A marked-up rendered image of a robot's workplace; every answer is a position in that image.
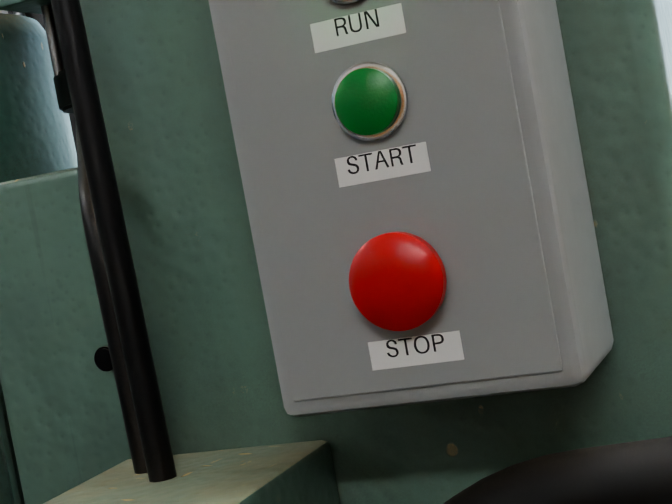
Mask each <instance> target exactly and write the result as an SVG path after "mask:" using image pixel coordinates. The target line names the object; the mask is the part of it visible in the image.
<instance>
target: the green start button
mask: <svg viewBox="0 0 672 504"><path fill-rule="evenodd" d="M407 109H408V94H407V90H406V87H405V85H404V83H403V81H402V79H401V78H400V76H399V75H398V74H397V73H396V72H395V71H394V70H393V69H392V68H390V67H388V66H386V65H384V64H381V63H377V62H362V63H359V64H356V65H353V66H352V67H350V68H348V69H347V70H346V71H345V72H344V73H342V75H341V76H340V77H339V79H338V80H337V82H336V84H335V86H334V90H333V93H332V110H333V114H334V117H335V119H336V121H337V123H338V125H339V126H340V127H341V129H342V130H343V131H344V132H345V133H347V134H348V135H349V136H351V137H353V138H355V139H358V140H361V141H378V140H381V139H385V138H386V137H388V136H390V135H392V134H393V133H394V132H395V131H396V130H397V129H398V128H399V127H400V126H401V124H402V122H403V120H404V119H405V116H406V113H407Z"/></svg>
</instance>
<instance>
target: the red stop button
mask: <svg viewBox="0 0 672 504"><path fill-rule="evenodd" d="M446 284H447V280H446V272H445V268H444V265H443V263H442V260H441V258H440V257H439V255H438V253H437V252H436V251H435V249H434V248H433V247H432V246H431V245H430V244H429V243H428V242H426V241H425V240H423V239H422V238H420V237H418V236H416V235H414V234H411V233H407V232H389V233H385V234H381V235H378V236H376V237H374V238H372V239H370V240H369V241H367V242H366V243H365V244H364V245H363V246H362V247H361V248H360V249H359V250H358V252H357V253H356V255H355V257H354V258H353V261H352V264H351V266H350V272H349V288H350V293H351V296H352V299H353V301H354V304H355V305H356V307H357V308H358V310H359V311H360V313H361V314H362V315H363V316H364V317H365V318H366V319H367V320H368V321H370V322H371V323H373V324H374V325H376V326H378V327H380V328H383V329H386V330H390V331H406V330H411V329H413V328H416V327H418V326H420V325H422V324H423V323H425V322H427V321H428V320H429V319H431V318H432V317H433V316H434V315H435V313H436V312H437V311H438V310H439V308H440V306H441V304H442V302H443V300H444V297H445V293H446Z"/></svg>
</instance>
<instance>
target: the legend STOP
mask: <svg viewBox="0 0 672 504"><path fill-rule="evenodd" d="M368 347H369V353H370V358H371V364H372V369H373V371H374V370H382V369H390V368H399V367H407V366H415V365H424V364H432V363H440V362H448V361H457V360H464V354H463V349H462V343H461V337H460V332H459V331H452V332H444V333H436V334H429V335H421V336H413V337H406V338H398V339H390V340H382V341H375V342H368Z"/></svg>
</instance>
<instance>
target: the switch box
mask: <svg viewBox="0 0 672 504"><path fill-rule="evenodd" d="M208 1H209V7H210V12H211V17H212V23H213V28H214V33H215V39H216V44H217V50H218V55H219V60H220V66H221V71H222V77H223V82H224V87H225V93H226V98H227V103H228V109H229V114H230V120H231V125H232V130H233V136H234V141H235V146H236V152H237V157H238V163H239V168H240V173H241V179H242V184H243V190H244V195H245V200H246V206H247V211H248V216H249V222H250V227H251V233H252V238H253V243H254V249H255V254H256V259H257V265H258V270H259V276H260V281H261V286H262V292H263V297H264V303H265V308H266V313H267V319H268V324H269V329H270V335H271V340H272V346H273V351H274V356H275V362H276V367H277V372H278V378H279V383H280V389H281V394H282V399H283V405H284V409H285V410H286V412H287V414H289V415H293V416H297V417H299V416H309V415H318V414H327V413H336V412H345V411H355V410H364V409H373V408H382V407H391V406H401V405H410V404H419V403H428V402H437V401H447V400H456V399H465V398H474V397H483V396H493V395H502V394H511V393H520V392H529V391H539V390H548V389H557V388H566V387H575V386H578V385H580V384H581V383H583V382H585V381H586V379H587V378H588V377H589V376H590V375H591V373H592V372H593V371H594V370H595V369H596V367H597V366H598V365H599V364H600V363H601V361H602V360H603V359H604V358H605V357H606V355H607V354H608V353H609V352H610V351H611V349H612V346H613V342H614V339H613V333H612V327H611V321H610V315H609V310H608V304H607V298H606V292H605V286H604V280H603V274H602V269H601V263H600V257H599V251H598V245H597V239H596V234H595V228H594V222H593V216H592V210H591V204H590V199H589V193H588V187H587V181H586V175H585V169H584V164H583V158H582V152H581V146H580V140H579V134H578V128H577V123H576V117H575V111H574V105H573V99H572V93H571V88H570V82H569V76H568V70H567V64H566V58H565V53H564V47H563V41H562V35H561V29H560V23H559V18H558V12H557V6H556V0H361V1H359V2H357V3H354V4H348V5H345V4H338V3H335V2H332V1H330V0H208ZM398 3H401V5H402V11H403V17H404V22H405V28H406V33H403V34H398V35H394V36H389V37H385V38H380V39H376V40H372V41H367V42H363V43H358V44H354V45H350V46H345V47H341V48H336V49H332V50H328V51H323V52H319V53H315V50H314V45H313V39H312V34H311V28H310V24H313V23H318V22H322V21H326V20H330V19H335V18H339V17H343V16H347V15H351V14H356V13H360V12H364V11H368V10H373V9H377V8H381V7H385V6H389V5H394V4H398ZM362 62H377V63H381V64H384V65H386V66H388V67H390V68H392V69H393V70H394V71H395V72H396V73H397V74H398V75H399V76H400V78H401V79H402V81H403V83H404V85H405V87H406V90H407V94H408V109H407V113H406V116H405V119H404V120H403V122H402V124H401V126H400V127H399V128H398V129H397V130H396V131H395V132H394V133H393V134H392V135H390V136H388V137H386V138H385V139H381V140H378V141H361V140H358V139H355V138H353V137H351V136H349V135H348V134H347V133H345V132H344V131H343V130H342V129H341V127H340V126H339V125H338V123H337V121H336V119H335V117H334V114H333V110H332V93H333V90H334V86H335V84H336V82H337V80H338V79H339V77H340V76H341V75H342V73H344V72H345V71H346V70H347V69H348V68H350V67H352V66H353V65H356V64H359V63H362ZM421 142H426V146H427V152H428V157H429V163H430V168H431V171H428V172H423V173H417V174H412V175H406V176H401V177H395V178H390V179H384V180H379V181H373V182H368V183H362V184H357V185H351V186H346V187H340V188H339V182H338V177H337V171H336V166H335V160H334V159H337V158H342V157H347V156H353V155H358V154H363V153H368V152H373V151H379V150H384V149H389V148H394V147H400V146H405V145H410V144H415V143H421ZM389 232H407V233H411V234H414V235H416V236H418V237H420V238H422V239H423V240H425V241H426V242H428V243H429V244H430V245H431V246H432V247H433V248H434V249H435V251H436V252H437V253H438V255H439V257H440V258H441V260H442V263H443V265H444V268H445V272H446V280H447V284H446V293H445V297H444V300H443V302H442V304H441V306H440V308H439V310H438V311H437V312H436V313H435V315H434V316H433V317H432V318H431V319H429V320H428V321H427V322H425V323H423V324H422V325H420V326H418V327H416V328H413V329H411V330H406V331H390V330H386V329H383V328H380V327H378V326H376V325H374V324H373V323H371V322H370V321H368V320H367V319H366V318H365V317H364V316H363V315H362V314H361V313H360V311H359V310H358V308H357V307H356V305H355V304H354V301H353V299H352V296H351V293H350V288H349V272H350V266H351V264H352V261H353V258H354V257H355V255H356V253H357V252H358V250H359V249H360V248H361V247H362V246H363V245H364V244H365V243H366V242H367V241H369V240H370V239H372V238H374V237H376V236H378V235H381V234H385V233H389ZM452 331H459V332H460V337H461V343H462V349H463V354H464V360H457V361H448V362H440V363H432V364H424V365H415V366H407V367H399V368H390V369H382V370H374V371H373V369H372V364H371V358H370V353H369V347H368V342H375V341H382V340H390V339H398V338H406V337H413V336H421V335H429V334H436V333H444V332H452Z"/></svg>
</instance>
